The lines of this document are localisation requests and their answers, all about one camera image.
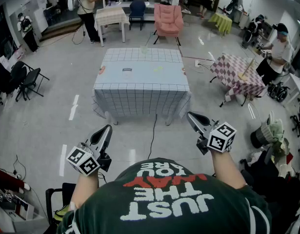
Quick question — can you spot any pink checked tablecloth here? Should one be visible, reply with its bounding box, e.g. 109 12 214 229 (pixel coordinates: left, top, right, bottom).
209 53 267 108

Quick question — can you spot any yellow-green tablecloth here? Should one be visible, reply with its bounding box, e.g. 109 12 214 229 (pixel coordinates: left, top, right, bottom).
207 12 233 37

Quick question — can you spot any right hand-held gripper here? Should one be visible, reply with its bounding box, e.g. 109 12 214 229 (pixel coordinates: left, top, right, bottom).
187 111 238 156

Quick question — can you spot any person's left forearm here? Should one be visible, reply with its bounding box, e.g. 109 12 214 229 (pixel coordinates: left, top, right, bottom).
69 167 101 213

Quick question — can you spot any dark blue chair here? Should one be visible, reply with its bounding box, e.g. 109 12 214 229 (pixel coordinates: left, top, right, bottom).
128 0 147 31

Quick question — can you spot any wooden stick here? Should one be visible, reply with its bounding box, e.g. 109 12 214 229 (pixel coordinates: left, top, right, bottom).
241 58 255 78

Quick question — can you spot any white grid tablecloth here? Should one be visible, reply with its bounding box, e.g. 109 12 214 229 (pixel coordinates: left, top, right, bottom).
92 48 192 119

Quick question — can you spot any white side table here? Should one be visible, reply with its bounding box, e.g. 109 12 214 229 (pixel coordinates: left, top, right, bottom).
283 72 300 108

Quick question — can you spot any black office chair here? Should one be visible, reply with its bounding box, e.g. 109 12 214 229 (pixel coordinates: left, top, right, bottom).
0 59 28 118

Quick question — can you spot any black folding chair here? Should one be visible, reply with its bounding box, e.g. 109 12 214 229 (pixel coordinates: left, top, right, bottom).
15 61 50 102

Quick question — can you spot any wrapped flower bouquet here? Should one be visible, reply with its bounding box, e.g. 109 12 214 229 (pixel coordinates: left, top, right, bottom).
249 110 291 157

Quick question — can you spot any pink armchair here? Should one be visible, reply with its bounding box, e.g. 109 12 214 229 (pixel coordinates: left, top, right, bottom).
153 3 185 46

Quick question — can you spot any black floor cable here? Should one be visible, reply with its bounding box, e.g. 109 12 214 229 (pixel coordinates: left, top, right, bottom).
147 113 159 160

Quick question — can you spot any black office chair base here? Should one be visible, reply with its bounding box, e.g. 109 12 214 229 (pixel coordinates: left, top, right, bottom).
290 106 300 138

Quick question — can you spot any black backpack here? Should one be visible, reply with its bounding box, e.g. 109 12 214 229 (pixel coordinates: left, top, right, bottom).
266 81 291 103

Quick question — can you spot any black clothing heap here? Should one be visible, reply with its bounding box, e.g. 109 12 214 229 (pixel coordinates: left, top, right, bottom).
240 150 300 229

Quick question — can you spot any white box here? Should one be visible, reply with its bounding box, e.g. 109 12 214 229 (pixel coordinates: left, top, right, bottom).
14 195 35 221

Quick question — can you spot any person's right forearm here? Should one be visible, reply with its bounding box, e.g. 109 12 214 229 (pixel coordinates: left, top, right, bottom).
210 150 248 190

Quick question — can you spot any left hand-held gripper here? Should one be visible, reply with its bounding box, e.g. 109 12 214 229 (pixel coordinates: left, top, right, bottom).
66 124 113 177

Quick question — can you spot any white low table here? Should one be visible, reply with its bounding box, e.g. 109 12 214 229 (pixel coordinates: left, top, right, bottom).
105 111 176 126

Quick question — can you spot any black metal chair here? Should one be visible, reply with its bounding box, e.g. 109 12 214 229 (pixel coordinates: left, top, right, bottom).
45 182 77 226

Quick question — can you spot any person's dark green t-shirt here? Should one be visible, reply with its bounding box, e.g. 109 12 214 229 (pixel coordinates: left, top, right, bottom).
56 157 272 234

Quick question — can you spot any white square table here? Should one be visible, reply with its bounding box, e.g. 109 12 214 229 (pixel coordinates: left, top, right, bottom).
97 20 127 48
94 6 130 30

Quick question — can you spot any wooden step platform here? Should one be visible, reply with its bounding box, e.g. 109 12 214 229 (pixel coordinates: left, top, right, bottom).
39 20 82 43

